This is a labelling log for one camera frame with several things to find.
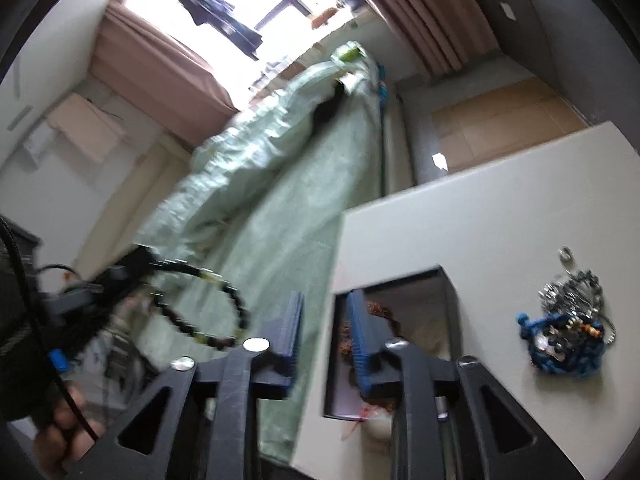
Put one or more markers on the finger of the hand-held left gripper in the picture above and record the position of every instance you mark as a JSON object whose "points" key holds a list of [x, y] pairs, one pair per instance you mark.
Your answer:
{"points": [[122, 270]]}

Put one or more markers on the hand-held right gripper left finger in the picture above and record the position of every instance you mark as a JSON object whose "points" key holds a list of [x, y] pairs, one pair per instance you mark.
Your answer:
{"points": [[291, 336]]}

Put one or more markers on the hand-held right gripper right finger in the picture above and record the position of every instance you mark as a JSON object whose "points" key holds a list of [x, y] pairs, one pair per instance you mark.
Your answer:
{"points": [[361, 340]]}

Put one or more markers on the brown beaded jewelry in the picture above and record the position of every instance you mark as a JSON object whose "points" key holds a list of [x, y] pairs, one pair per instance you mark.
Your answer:
{"points": [[377, 317]]}

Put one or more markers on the person's left hand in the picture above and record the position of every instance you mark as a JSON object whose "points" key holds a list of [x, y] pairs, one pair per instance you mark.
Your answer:
{"points": [[60, 435]]}

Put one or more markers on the white round item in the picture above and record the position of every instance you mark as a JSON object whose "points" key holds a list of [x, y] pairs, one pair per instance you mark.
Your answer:
{"points": [[379, 425]]}

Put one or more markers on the light green blanket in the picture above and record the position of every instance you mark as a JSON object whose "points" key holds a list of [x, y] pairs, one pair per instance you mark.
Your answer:
{"points": [[285, 200]]}

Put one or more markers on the beige cloth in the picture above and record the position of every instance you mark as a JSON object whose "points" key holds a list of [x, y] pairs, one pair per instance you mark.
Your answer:
{"points": [[85, 127]]}

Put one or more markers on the white table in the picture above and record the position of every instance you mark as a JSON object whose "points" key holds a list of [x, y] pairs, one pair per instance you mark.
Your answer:
{"points": [[500, 220]]}

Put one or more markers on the white paper scrap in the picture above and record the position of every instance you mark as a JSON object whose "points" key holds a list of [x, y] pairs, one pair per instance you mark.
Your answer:
{"points": [[440, 161]]}

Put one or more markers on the pink curtain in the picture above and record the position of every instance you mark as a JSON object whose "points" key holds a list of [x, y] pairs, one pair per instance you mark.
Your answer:
{"points": [[425, 10], [165, 75]]}

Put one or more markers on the dark hanging clothes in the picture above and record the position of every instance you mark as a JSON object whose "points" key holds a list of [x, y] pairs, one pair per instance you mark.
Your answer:
{"points": [[220, 10]]}

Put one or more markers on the green white packet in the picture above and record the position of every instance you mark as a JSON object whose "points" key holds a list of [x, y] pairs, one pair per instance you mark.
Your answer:
{"points": [[348, 53]]}

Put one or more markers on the grey bed frame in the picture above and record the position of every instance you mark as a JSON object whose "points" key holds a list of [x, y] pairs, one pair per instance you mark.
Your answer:
{"points": [[400, 145]]}

